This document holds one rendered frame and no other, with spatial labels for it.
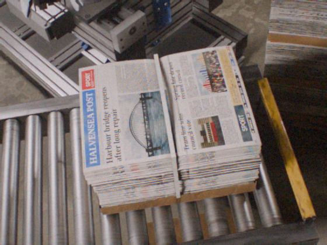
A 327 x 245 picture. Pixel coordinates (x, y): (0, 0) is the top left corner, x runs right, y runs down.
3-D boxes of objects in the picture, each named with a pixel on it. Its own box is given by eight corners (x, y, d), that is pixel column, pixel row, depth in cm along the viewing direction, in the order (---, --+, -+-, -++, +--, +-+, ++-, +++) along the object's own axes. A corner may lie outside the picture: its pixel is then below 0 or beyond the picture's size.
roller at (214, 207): (198, 91, 139) (190, 83, 135) (236, 242, 111) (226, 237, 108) (184, 98, 141) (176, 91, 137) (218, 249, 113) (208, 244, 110)
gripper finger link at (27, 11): (31, 34, 97) (44, 6, 102) (26, 11, 92) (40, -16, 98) (17, 32, 97) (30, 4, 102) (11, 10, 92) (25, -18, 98)
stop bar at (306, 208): (267, 81, 134) (267, 76, 133) (316, 220, 109) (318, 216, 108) (256, 83, 134) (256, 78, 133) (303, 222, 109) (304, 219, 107)
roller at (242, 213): (220, 88, 139) (212, 79, 135) (262, 237, 111) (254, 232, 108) (205, 95, 141) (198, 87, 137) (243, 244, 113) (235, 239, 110)
